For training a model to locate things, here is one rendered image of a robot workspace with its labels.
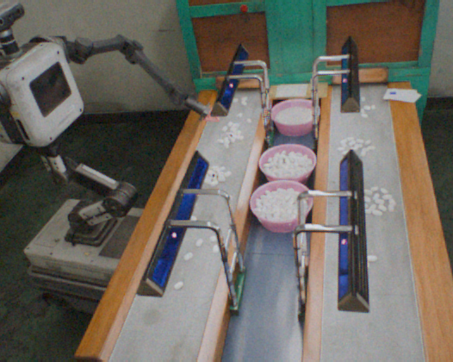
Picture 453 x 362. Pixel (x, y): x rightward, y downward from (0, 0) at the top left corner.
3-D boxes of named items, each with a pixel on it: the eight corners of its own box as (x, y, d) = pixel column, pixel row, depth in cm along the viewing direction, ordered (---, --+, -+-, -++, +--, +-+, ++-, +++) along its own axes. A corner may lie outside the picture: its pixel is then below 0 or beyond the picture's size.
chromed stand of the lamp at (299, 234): (297, 321, 161) (289, 230, 133) (301, 276, 176) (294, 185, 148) (354, 326, 156) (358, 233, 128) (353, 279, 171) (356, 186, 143)
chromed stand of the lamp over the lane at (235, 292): (188, 312, 171) (159, 226, 143) (201, 270, 186) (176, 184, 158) (238, 316, 166) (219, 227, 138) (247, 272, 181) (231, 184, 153)
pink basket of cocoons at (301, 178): (268, 199, 212) (266, 183, 206) (255, 166, 233) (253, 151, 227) (324, 186, 213) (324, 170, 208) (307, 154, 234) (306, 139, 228)
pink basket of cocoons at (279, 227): (248, 237, 196) (245, 221, 190) (257, 196, 216) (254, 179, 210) (312, 240, 189) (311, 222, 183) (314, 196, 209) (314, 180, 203)
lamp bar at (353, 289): (337, 311, 120) (337, 294, 115) (339, 165, 166) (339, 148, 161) (369, 314, 118) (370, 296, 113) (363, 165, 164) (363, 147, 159)
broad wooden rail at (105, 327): (90, 384, 165) (71, 357, 153) (205, 115, 299) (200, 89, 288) (121, 389, 162) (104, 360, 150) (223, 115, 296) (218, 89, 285)
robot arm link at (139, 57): (121, 56, 251) (130, 39, 246) (129, 57, 256) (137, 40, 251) (173, 107, 240) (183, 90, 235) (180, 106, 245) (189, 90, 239)
